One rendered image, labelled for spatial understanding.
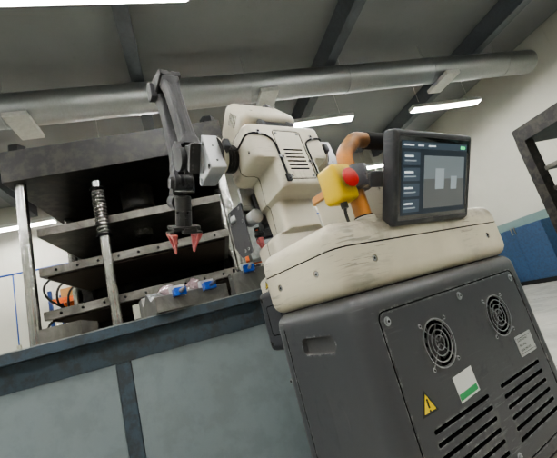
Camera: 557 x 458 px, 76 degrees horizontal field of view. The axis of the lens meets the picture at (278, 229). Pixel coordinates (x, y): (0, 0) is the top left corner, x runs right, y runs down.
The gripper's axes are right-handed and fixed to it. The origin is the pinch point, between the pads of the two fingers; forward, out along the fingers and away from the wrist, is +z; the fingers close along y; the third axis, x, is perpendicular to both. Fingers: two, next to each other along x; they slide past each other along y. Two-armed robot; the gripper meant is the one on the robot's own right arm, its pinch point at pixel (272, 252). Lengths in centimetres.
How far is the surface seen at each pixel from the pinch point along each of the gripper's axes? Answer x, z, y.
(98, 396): 2, 36, 70
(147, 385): 3, 37, 54
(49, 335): -13, 11, 89
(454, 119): -527, -316, -612
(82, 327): -14, 11, 78
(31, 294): -75, -18, 120
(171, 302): 10.8, 11.6, 41.1
